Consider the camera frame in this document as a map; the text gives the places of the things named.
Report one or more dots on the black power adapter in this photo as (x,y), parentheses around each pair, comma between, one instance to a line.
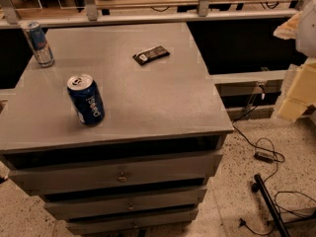
(264,157)

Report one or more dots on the grey drawer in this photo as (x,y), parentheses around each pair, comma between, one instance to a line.
(96,206)
(67,178)
(134,220)

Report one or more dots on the grey drawer cabinet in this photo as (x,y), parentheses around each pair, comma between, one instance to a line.
(167,106)

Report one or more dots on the black rxbar chocolate bar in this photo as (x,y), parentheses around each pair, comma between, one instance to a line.
(151,54)

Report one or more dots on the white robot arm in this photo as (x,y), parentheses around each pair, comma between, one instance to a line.
(305,43)

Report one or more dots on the metal railing frame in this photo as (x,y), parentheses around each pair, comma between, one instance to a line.
(92,15)

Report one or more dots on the black stand leg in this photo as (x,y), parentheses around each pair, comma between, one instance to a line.
(259,186)

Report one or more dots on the middle grey drawer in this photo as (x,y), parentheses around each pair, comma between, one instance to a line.
(96,206)

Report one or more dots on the bottom grey drawer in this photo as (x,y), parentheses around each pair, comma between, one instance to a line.
(134,220)

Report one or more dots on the top grey drawer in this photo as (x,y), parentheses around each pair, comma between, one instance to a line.
(67,178)

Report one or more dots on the blue pepsi can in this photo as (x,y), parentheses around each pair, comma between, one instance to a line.
(86,98)

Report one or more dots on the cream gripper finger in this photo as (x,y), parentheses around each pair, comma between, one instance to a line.
(288,30)
(301,93)

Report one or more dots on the red bull can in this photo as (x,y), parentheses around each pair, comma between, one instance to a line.
(38,43)

